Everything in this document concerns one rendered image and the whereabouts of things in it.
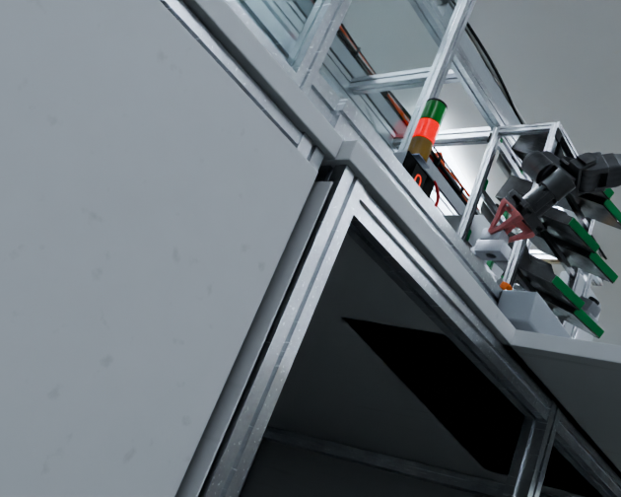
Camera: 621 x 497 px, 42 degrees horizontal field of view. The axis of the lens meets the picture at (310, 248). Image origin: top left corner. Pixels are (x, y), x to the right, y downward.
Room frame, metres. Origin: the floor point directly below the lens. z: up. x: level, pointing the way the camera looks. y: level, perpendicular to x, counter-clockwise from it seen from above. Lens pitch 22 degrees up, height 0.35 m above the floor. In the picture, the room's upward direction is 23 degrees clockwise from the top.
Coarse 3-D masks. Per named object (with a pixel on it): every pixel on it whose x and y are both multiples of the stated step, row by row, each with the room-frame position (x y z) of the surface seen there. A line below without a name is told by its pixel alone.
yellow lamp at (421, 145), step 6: (414, 138) 1.50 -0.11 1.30; (420, 138) 1.49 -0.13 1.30; (426, 138) 1.49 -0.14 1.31; (414, 144) 1.50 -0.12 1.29; (420, 144) 1.49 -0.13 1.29; (426, 144) 1.49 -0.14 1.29; (432, 144) 1.50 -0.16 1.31; (408, 150) 1.51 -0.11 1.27; (414, 150) 1.50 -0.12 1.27; (420, 150) 1.49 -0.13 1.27; (426, 150) 1.50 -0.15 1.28; (426, 156) 1.50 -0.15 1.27; (426, 162) 1.51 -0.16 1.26
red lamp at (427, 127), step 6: (420, 120) 1.51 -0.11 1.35; (426, 120) 1.50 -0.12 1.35; (432, 120) 1.49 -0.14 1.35; (420, 126) 1.50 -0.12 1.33; (426, 126) 1.49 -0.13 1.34; (432, 126) 1.49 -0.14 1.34; (438, 126) 1.50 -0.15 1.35; (414, 132) 1.51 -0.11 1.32; (420, 132) 1.50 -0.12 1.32; (426, 132) 1.49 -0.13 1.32; (432, 132) 1.49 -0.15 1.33; (438, 132) 1.51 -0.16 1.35; (432, 138) 1.50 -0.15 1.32
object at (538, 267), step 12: (528, 252) 1.73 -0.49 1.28; (504, 264) 1.84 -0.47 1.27; (528, 264) 1.72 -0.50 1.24; (540, 264) 1.85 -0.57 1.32; (528, 276) 1.76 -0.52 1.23; (540, 276) 1.69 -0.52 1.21; (552, 276) 1.66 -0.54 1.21; (540, 288) 1.80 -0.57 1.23; (552, 288) 1.70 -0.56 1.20; (564, 288) 1.68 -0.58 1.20; (564, 300) 1.74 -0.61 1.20; (576, 300) 1.71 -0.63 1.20
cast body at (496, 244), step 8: (488, 232) 1.55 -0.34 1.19; (504, 232) 1.54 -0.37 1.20; (480, 240) 1.56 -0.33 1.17; (488, 240) 1.55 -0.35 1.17; (496, 240) 1.53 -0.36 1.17; (504, 240) 1.55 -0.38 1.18; (472, 248) 1.59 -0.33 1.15; (480, 248) 1.56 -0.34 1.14; (488, 248) 1.54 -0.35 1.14; (496, 248) 1.53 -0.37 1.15; (504, 248) 1.53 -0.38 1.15; (480, 256) 1.58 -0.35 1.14; (488, 256) 1.57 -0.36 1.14; (496, 256) 1.55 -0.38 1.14; (504, 256) 1.54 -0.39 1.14
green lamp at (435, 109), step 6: (432, 102) 1.50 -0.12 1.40; (438, 102) 1.49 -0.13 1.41; (426, 108) 1.50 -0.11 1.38; (432, 108) 1.49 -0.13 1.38; (438, 108) 1.49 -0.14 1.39; (444, 108) 1.50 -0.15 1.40; (426, 114) 1.50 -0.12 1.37; (432, 114) 1.49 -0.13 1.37; (438, 114) 1.49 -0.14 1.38; (444, 114) 1.51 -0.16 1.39; (438, 120) 1.50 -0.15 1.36
